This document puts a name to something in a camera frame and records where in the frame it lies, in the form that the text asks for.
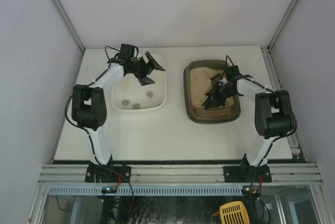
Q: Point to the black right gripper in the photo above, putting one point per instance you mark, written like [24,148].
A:
[220,91]

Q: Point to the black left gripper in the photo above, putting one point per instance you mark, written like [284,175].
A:
[144,67]

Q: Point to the grey-green litter clump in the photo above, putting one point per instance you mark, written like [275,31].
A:
[136,106]
[150,94]
[125,102]

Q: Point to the brown litter box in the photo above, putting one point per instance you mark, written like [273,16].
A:
[200,79]

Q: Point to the black litter scoop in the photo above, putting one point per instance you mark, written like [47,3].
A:
[216,79]

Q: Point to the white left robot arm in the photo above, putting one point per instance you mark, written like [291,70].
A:
[86,108]

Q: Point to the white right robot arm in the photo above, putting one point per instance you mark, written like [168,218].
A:
[274,118]

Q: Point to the white plastic tub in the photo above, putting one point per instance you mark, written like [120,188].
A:
[129,88]

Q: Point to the yellow slotted scoop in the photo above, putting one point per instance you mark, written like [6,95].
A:
[234,213]

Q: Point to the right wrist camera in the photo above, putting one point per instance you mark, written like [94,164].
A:
[223,81]

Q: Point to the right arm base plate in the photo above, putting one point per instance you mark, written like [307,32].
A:
[235,174]

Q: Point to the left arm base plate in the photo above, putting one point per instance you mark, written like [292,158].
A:
[99,174]

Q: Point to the aluminium frame rail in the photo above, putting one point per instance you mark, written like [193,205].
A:
[208,174]

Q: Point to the grey slotted cable duct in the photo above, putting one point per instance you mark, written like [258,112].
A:
[154,190]

